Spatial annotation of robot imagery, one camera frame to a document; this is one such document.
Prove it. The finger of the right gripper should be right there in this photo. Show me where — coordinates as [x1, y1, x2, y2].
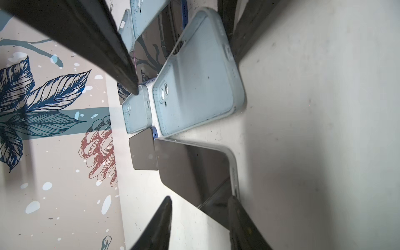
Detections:
[1, 1, 139, 95]
[230, 0, 280, 62]

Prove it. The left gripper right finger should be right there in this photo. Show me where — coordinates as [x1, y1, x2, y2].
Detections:
[228, 196, 272, 250]

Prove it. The grey-blue phone case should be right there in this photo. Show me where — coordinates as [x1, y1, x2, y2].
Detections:
[130, 0, 170, 41]
[153, 7, 245, 137]

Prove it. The black phone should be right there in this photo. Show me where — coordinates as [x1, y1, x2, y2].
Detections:
[129, 128, 158, 171]
[155, 139, 240, 228]
[129, 1, 188, 84]

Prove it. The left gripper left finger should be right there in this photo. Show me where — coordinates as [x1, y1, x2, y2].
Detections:
[131, 196, 173, 250]

